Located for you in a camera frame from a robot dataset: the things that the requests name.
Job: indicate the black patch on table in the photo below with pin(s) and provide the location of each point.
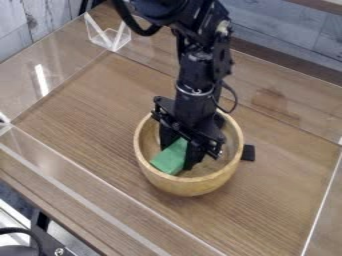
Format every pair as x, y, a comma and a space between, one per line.
249, 153

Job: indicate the clear acrylic corner bracket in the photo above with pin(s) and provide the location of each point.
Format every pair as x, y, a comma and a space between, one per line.
111, 39

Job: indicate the round wooden bowl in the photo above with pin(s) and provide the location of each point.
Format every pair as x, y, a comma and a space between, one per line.
209, 175

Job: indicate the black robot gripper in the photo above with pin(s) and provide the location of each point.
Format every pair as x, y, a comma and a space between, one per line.
190, 116

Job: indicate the clear acrylic enclosure wall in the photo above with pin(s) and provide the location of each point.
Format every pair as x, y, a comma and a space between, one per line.
107, 198

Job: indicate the green rectangular stick block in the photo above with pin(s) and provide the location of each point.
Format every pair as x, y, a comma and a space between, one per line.
169, 161

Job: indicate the black metal table frame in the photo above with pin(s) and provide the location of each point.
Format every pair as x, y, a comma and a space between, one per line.
57, 240

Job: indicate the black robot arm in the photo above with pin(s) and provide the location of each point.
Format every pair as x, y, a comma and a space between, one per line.
201, 25

